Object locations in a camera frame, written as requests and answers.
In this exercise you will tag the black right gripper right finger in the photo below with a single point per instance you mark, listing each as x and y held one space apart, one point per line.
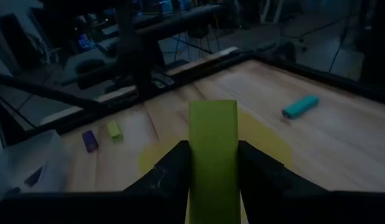
258 171

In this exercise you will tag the grey power supply box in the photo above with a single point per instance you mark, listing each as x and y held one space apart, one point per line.
163 80

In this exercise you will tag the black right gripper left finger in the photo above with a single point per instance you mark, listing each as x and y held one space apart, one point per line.
173 168

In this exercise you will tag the black laptop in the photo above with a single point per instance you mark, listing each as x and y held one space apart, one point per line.
86 42

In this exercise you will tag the dark grey desk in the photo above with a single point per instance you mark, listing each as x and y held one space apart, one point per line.
68 67

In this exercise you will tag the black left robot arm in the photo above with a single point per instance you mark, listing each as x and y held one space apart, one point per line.
139 56

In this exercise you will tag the clear translucent plastic bin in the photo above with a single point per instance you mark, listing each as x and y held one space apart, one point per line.
40 155

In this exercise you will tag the cyan wooden block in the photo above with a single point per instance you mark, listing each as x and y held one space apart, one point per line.
300 106

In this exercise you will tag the purple wooden block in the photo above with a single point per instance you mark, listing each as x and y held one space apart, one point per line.
90 141
33 176

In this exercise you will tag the green wooden block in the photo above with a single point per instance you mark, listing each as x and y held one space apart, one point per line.
214 155
114 130

